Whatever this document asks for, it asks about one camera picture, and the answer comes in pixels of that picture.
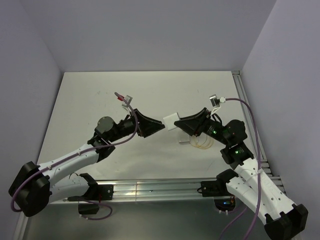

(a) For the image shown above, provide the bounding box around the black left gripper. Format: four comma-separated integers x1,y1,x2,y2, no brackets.
108,108,165,143

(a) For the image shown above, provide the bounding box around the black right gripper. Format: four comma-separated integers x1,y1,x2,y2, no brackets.
174,107,231,146

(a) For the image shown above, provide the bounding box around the white USB charger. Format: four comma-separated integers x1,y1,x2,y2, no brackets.
163,112,180,131
178,131,191,145

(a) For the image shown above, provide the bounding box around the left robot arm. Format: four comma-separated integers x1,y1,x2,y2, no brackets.
8,109,165,217

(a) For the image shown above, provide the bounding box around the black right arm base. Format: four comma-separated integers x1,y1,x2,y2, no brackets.
197,179,231,197

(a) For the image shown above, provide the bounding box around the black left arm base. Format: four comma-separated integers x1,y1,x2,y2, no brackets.
83,184,114,202

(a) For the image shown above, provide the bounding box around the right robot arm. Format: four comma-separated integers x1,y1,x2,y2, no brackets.
174,108,309,240

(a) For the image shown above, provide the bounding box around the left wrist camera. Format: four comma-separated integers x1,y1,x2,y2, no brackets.
114,92,133,108

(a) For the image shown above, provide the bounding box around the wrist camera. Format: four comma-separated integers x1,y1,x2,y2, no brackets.
209,94,226,115
114,92,133,108

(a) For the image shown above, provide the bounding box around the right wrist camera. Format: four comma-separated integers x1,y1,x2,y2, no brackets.
209,94,226,115

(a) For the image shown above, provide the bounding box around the aluminium right rail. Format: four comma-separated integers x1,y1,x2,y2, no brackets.
231,70,273,176

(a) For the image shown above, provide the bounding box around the aluminium rail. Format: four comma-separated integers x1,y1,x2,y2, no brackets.
24,174,287,205
231,70,273,176

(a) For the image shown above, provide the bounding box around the aluminium front rail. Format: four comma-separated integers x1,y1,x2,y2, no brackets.
24,174,287,205

